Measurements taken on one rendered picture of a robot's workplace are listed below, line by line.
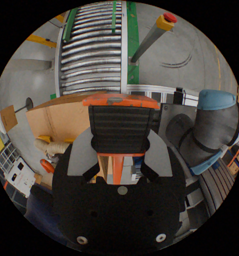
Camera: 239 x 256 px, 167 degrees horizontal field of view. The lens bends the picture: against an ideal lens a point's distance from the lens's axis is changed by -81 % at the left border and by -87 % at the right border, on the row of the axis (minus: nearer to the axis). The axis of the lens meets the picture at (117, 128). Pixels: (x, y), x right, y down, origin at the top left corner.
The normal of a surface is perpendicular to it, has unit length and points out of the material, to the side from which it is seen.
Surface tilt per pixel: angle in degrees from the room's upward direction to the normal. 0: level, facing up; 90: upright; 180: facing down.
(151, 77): 0
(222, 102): 52
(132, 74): 0
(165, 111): 0
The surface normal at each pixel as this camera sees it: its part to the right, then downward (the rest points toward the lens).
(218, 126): -0.82, 0.44
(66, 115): 0.01, 0.50
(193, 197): -0.07, -0.86
